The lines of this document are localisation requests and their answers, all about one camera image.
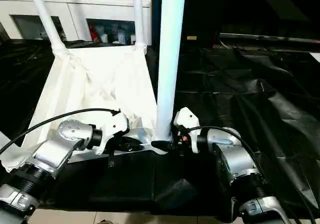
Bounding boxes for white plastic table top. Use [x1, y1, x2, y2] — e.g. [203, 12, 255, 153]
[1, 43, 173, 174]

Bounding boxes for white sideboard cabinet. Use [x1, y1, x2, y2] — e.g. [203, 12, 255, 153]
[0, 0, 153, 46]

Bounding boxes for blue upright panel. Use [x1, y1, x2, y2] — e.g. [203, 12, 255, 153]
[151, 0, 163, 49]

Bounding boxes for red carton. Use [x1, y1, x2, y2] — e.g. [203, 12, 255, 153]
[90, 26, 99, 42]

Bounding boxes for black mat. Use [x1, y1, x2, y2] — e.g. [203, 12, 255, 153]
[0, 37, 320, 221]

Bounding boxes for dark metal bar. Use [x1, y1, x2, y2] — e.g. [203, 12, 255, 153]
[218, 32, 320, 45]

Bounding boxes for black left camera cable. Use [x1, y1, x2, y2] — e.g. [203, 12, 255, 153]
[0, 108, 122, 155]

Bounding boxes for white paper sheet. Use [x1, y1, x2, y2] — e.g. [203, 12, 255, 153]
[309, 51, 320, 65]

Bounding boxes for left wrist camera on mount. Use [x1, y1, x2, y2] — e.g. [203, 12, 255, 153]
[94, 108, 131, 156]

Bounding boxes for white plastic table leg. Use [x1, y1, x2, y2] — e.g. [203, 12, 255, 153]
[131, 0, 148, 51]
[0, 134, 16, 160]
[26, 0, 70, 56]
[151, 0, 188, 145]

